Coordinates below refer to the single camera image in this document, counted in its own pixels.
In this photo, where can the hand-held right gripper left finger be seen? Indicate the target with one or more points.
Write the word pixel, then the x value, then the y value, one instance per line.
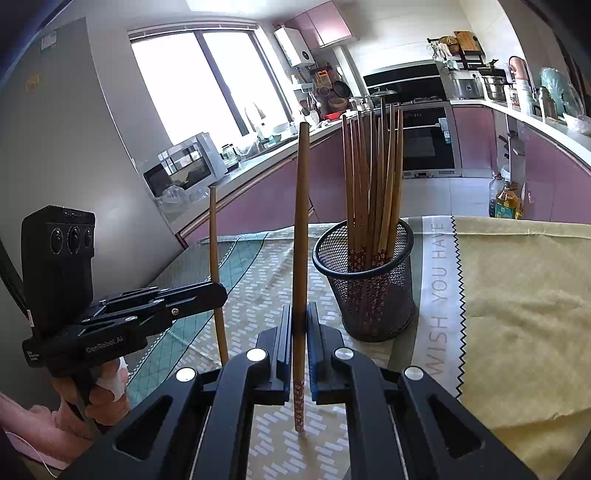
pixel 287 350

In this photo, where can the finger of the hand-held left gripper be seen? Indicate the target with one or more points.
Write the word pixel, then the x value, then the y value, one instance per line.
pixel 134 294
pixel 184 300

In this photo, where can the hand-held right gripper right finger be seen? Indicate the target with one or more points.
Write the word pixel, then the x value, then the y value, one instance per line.
pixel 313 355

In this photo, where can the wooden chopstick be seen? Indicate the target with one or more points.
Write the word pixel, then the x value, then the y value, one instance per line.
pixel 214 240
pixel 301 230

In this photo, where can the black mesh utensil holder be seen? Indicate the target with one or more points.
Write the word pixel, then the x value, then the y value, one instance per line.
pixel 383 304

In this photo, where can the bunch of wooden chopsticks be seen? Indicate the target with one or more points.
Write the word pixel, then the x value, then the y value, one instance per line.
pixel 369 207

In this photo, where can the person's left forearm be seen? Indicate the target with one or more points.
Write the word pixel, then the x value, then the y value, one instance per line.
pixel 27 429

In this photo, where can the hanging kitchen utensils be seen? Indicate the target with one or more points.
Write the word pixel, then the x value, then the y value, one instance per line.
pixel 330 87

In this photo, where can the person's left hand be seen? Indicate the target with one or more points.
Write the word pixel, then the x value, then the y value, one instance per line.
pixel 106 401

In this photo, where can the clear plastic bag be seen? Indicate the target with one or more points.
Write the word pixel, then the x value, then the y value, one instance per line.
pixel 173 198

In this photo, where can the white microwave oven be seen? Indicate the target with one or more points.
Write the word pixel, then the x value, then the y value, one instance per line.
pixel 184 166

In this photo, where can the grey refrigerator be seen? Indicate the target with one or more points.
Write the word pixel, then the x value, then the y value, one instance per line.
pixel 92 138

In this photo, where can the pink base cabinets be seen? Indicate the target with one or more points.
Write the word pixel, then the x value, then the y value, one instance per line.
pixel 268 194

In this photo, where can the sink faucet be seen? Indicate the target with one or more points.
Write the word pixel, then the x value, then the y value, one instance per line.
pixel 256 120

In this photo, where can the patterned green yellow tablecloth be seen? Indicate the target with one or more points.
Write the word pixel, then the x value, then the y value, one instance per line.
pixel 508 300

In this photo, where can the kitchen window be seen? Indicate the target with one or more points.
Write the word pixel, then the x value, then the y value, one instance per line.
pixel 198 83

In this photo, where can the red bowl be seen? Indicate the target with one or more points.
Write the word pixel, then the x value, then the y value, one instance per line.
pixel 334 115

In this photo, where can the dark liquid plastic bottle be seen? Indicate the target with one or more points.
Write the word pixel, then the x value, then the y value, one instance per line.
pixel 494 198

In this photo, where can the yellow cooking oil bottle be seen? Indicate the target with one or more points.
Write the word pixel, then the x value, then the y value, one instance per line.
pixel 506 205

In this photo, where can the black built-in oven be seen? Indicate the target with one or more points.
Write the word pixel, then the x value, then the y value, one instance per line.
pixel 429 138

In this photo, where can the white water heater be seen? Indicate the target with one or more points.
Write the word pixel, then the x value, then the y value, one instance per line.
pixel 293 46

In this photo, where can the gas stove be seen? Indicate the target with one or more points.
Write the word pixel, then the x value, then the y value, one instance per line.
pixel 422 99

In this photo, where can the black range hood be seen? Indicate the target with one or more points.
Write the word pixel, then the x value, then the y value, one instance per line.
pixel 406 81

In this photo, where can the silver rice cooker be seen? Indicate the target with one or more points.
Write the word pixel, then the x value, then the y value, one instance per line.
pixel 466 85

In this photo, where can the steel stock pot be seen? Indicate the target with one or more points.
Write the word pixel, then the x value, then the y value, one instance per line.
pixel 494 87

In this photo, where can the black storage rack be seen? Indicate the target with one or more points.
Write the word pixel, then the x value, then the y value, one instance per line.
pixel 461 57

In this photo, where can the mint green jar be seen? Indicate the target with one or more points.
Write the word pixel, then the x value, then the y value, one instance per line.
pixel 525 97

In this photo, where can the steel thermos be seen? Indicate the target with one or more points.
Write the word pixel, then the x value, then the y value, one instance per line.
pixel 547 104

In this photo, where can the wooden cutting board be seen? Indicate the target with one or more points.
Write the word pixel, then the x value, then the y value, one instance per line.
pixel 466 41

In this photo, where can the pink kettle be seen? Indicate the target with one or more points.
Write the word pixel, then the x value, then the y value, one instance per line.
pixel 519 69

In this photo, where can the mint green appliance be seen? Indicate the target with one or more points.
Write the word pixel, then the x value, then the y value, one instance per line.
pixel 561 90

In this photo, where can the pink wall cabinet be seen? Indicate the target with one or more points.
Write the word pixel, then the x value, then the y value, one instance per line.
pixel 323 23

